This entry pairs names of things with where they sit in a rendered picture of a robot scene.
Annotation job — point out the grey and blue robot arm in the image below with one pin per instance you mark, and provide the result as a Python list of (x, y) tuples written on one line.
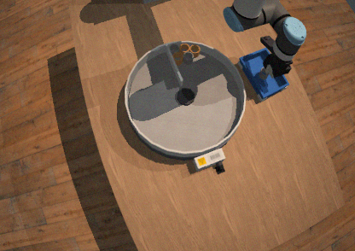
[(291, 33)]

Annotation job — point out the bronze bushing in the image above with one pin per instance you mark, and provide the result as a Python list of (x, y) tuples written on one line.
[(179, 55), (183, 46), (195, 47)]

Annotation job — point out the grey metal ring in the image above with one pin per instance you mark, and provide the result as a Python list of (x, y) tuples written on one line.
[(174, 47), (188, 54), (262, 76)]

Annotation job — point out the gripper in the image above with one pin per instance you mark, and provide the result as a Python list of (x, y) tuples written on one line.
[(276, 64)]

